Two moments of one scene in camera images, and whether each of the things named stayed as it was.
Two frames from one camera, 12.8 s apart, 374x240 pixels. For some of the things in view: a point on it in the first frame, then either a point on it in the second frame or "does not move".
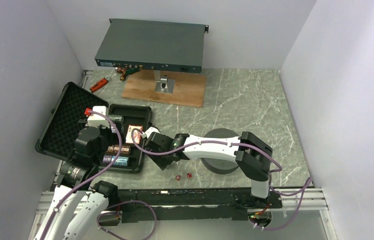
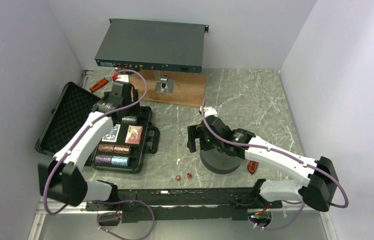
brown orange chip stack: [113, 149] does not move
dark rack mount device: [153, 45] does not move
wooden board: [189, 90] does not move
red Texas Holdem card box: [136, 134] does not move
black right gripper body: [162, 161] to [206, 143]
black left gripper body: [108, 137] to [134, 98]
